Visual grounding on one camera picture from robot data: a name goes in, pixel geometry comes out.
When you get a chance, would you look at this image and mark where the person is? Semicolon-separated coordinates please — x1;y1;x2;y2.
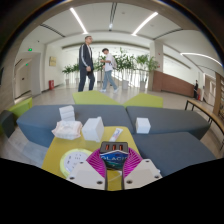
98;47;120;94
77;35;96;93
193;79;200;100

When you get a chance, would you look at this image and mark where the small white tube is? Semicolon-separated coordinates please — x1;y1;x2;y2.
109;127;124;143

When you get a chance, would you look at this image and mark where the long grey sofa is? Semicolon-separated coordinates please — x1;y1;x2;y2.
16;104;135;148

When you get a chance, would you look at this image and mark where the potted green plants group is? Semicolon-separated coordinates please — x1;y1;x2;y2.
61;49;160;91

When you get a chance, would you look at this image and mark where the ceiling light strips group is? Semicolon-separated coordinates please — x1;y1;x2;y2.
69;7;223;68

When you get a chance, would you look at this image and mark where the round yellow-green power strip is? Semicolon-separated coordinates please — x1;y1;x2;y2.
59;148;94;179

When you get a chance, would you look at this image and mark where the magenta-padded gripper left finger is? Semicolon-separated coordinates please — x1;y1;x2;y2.
65;148;108;191

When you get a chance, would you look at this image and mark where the dark grey stool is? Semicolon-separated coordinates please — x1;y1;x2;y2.
0;109;16;138

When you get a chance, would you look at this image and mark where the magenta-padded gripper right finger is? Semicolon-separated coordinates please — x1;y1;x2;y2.
121;147;163;190

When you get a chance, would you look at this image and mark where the dark grey charger block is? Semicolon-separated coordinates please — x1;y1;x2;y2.
99;141;129;171

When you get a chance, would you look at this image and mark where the green sofa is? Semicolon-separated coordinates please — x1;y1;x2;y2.
72;89;121;106
0;96;34;134
122;92;164;109

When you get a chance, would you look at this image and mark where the wet wipes pack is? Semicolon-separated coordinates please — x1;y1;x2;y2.
51;119;83;141

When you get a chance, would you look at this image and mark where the wooden bench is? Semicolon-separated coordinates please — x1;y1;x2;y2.
184;98;224;151

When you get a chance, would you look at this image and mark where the small white box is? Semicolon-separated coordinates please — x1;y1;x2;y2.
134;117;152;135

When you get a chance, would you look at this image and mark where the large white box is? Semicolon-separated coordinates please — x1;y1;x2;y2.
81;116;105;143

